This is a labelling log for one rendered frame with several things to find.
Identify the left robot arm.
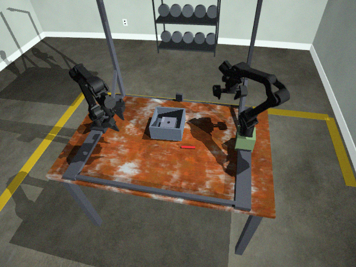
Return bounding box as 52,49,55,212
219,60,290,137

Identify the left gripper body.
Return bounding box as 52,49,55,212
212,83,248,97

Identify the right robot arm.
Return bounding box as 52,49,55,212
69,63,126,128

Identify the grey metal post with diagonal brace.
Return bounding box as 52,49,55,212
96,0,263,112

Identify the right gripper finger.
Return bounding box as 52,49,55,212
109,121,120,132
116,112,125,120

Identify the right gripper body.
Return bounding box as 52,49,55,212
101,106,115,128

